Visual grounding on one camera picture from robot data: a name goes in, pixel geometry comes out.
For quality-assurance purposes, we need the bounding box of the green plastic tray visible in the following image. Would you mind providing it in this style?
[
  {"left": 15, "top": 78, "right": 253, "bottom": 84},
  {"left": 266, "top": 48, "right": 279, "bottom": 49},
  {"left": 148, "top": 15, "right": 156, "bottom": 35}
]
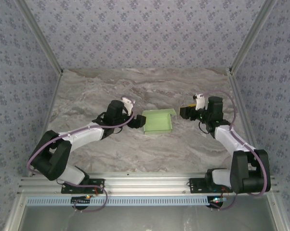
[{"left": 142, "top": 108, "right": 176, "bottom": 135}]

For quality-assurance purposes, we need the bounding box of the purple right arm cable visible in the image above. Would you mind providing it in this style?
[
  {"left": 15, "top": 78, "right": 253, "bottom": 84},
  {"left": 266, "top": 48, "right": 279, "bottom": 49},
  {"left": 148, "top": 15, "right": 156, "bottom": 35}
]
[{"left": 199, "top": 89, "right": 267, "bottom": 211}]

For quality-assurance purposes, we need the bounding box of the grey metal sheet panel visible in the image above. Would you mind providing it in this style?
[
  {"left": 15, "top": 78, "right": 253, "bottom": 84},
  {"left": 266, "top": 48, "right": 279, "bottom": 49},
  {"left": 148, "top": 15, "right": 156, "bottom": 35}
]
[{"left": 19, "top": 204, "right": 273, "bottom": 231}]

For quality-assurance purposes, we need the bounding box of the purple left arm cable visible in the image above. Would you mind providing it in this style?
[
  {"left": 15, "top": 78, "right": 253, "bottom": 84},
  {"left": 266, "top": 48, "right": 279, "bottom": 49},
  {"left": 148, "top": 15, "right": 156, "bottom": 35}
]
[{"left": 26, "top": 96, "right": 137, "bottom": 214}]

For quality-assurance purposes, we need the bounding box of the aluminium cross rail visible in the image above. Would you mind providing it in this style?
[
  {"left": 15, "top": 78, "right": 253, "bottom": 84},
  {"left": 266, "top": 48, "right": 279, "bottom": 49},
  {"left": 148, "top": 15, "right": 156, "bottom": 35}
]
[{"left": 18, "top": 172, "right": 279, "bottom": 195}]

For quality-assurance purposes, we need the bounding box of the aluminium frame post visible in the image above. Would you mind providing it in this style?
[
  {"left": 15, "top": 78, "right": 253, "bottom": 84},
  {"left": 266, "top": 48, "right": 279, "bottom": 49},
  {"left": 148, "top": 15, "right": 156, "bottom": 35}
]
[
  {"left": 229, "top": 0, "right": 278, "bottom": 75},
  {"left": 14, "top": 0, "right": 64, "bottom": 75}
]

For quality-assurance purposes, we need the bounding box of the slotted pale blue cable duct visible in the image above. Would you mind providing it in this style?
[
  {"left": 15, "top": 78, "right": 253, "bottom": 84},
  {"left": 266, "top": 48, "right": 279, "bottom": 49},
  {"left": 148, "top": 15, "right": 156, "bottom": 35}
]
[{"left": 26, "top": 195, "right": 212, "bottom": 206}]

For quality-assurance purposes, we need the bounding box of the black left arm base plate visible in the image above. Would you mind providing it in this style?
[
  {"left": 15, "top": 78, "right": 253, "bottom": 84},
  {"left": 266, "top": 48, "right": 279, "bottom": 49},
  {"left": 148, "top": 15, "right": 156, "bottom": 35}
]
[{"left": 61, "top": 178, "right": 105, "bottom": 194}]

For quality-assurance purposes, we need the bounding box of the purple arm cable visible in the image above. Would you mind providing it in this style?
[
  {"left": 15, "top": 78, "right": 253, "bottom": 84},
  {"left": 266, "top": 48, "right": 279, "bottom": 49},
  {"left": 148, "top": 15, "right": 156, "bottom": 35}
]
[
  {"left": 199, "top": 89, "right": 267, "bottom": 211},
  {"left": 26, "top": 96, "right": 137, "bottom": 214}
]

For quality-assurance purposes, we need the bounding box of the small black electronics board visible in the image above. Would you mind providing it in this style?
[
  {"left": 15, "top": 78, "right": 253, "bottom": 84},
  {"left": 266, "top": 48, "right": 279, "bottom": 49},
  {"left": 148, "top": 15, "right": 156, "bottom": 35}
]
[
  {"left": 209, "top": 196, "right": 225, "bottom": 208},
  {"left": 71, "top": 195, "right": 92, "bottom": 208}
]

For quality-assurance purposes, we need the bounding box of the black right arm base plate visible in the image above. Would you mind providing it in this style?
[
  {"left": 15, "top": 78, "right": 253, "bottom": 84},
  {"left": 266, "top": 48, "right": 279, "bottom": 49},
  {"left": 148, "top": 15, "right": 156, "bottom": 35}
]
[{"left": 188, "top": 178, "right": 232, "bottom": 194}]

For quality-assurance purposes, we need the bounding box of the aluminium side rail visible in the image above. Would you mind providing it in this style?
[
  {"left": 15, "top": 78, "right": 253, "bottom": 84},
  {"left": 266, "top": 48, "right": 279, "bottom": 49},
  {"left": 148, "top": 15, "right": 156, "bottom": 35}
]
[
  {"left": 228, "top": 69, "right": 266, "bottom": 175},
  {"left": 28, "top": 71, "right": 64, "bottom": 178}
]

